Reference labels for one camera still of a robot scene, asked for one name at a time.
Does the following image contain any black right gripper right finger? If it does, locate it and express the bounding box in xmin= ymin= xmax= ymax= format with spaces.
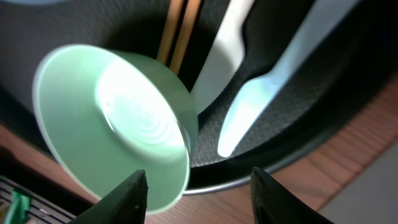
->
xmin=251 ymin=167 xmax=331 ymax=224

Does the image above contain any white plastic knife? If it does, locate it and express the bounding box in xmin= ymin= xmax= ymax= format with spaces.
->
xmin=190 ymin=0 xmax=254 ymax=114
xmin=217 ymin=0 xmax=359 ymax=157

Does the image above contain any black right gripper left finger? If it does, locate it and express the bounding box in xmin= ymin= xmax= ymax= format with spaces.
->
xmin=69 ymin=169 xmax=148 ymax=224

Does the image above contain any wooden chopstick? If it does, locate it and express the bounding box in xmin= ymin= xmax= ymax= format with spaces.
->
xmin=157 ymin=0 xmax=184 ymax=64
xmin=170 ymin=0 xmax=201 ymax=75

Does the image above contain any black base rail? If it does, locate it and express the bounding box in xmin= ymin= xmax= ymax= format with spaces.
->
xmin=1 ymin=175 xmax=76 ymax=224

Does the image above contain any black round tray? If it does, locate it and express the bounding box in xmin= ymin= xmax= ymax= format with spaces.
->
xmin=1 ymin=0 xmax=389 ymax=195

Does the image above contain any pale green bowl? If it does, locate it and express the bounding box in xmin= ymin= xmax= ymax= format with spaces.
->
xmin=32 ymin=44 xmax=198 ymax=214

